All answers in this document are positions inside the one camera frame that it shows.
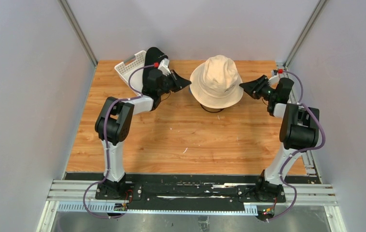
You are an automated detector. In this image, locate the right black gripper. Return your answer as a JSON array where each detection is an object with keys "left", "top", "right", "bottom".
[{"left": 239, "top": 75, "right": 277, "bottom": 102}]

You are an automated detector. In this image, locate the black hat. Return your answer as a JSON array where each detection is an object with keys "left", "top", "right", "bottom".
[{"left": 141, "top": 47, "right": 169, "bottom": 93}]

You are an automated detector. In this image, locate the black wire hat stand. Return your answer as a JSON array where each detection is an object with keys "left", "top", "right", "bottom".
[{"left": 200, "top": 104, "right": 224, "bottom": 114}]

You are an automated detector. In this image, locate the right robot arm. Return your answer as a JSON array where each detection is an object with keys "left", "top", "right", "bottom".
[{"left": 240, "top": 75, "right": 323, "bottom": 202}]

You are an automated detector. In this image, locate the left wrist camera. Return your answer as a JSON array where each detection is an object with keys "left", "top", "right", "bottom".
[{"left": 155, "top": 58, "right": 171, "bottom": 76}]

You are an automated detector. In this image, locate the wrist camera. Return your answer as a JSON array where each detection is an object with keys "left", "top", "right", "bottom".
[
  {"left": 155, "top": 58, "right": 171, "bottom": 76},
  {"left": 268, "top": 69, "right": 284, "bottom": 86}
]

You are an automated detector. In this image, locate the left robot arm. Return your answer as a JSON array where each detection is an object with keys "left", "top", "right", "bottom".
[{"left": 95, "top": 65, "right": 191, "bottom": 200}]

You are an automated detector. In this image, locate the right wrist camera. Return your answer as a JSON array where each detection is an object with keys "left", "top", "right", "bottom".
[{"left": 268, "top": 69, "right": 284, "bottom": 86}]

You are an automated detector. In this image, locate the beige bucket hat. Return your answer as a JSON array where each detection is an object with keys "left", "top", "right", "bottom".
[{"left": 189, "top": 55, "right": 243, "bottom": 109}]

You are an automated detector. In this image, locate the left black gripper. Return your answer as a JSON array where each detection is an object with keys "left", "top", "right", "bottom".
[{"left": 157, "top": 70, "right": 190, "bottom": 96}]

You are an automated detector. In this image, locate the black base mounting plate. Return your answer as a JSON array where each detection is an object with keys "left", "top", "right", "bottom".
[{"left": 64, "top": 172, "right": 321, "bottom": 213}]

